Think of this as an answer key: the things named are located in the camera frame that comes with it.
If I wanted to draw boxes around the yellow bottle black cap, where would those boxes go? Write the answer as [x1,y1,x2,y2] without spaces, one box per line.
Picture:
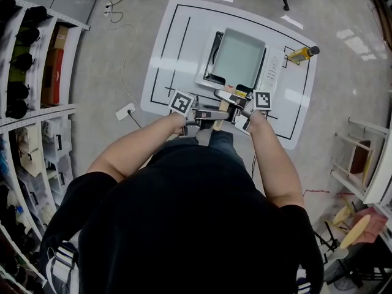
[287,45,321,64]

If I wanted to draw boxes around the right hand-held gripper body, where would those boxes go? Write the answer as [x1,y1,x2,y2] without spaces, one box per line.
[230,90,273,133]

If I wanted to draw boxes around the group of black bags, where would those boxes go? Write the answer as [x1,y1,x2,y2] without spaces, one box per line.
[0,0,48,119]

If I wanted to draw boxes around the white table black lines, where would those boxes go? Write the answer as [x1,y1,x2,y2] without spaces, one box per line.
[140,0,319,150]

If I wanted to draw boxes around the brown cardboard box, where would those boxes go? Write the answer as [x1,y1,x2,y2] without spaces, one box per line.
[50,25,69,50]

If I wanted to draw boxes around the person's right forearm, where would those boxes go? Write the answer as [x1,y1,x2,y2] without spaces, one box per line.
[247,111,304,209]

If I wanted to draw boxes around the person's left forearm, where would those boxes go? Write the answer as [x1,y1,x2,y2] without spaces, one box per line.
[87,113,187,183]

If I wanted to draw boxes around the stack of clear storage boxes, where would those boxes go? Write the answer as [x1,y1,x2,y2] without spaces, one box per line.
[18,118,74,235]

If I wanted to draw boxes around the portable gas stove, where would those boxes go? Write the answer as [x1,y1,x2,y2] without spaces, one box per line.
[194,26,284,101]

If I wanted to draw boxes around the round wooden stool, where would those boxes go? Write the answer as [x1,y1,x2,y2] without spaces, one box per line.
[332,194,373,251]

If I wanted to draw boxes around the white floor cable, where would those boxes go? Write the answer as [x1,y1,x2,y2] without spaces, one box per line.
[108,9,138,104]

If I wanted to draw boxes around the person's torso black shirt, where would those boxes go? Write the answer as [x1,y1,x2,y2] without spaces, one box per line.
[39,139,325,294]

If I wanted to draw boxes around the pale green square pan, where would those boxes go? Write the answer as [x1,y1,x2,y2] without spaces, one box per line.
[211,28,266,131]

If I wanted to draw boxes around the brown board wooden frame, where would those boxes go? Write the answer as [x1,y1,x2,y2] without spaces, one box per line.
[349,139,375,187]

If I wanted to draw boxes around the white shelving unit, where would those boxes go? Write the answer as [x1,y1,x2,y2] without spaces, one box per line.
[0,0,91,294]

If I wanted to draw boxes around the red cardboard box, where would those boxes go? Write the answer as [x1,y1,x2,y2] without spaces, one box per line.
[41,48,65,105]

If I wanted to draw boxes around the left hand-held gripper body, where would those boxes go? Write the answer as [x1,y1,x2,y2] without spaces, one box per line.
[168,89,203,137]

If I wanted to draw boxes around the person's leg dark trousers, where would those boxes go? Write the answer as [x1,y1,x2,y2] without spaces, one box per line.
[195,129,235,153]

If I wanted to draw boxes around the beige cardboard box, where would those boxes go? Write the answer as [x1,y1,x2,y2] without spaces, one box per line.
[17,126,43,177]

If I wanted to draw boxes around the pink bag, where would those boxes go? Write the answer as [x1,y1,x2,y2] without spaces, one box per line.
[352,206,389,244]

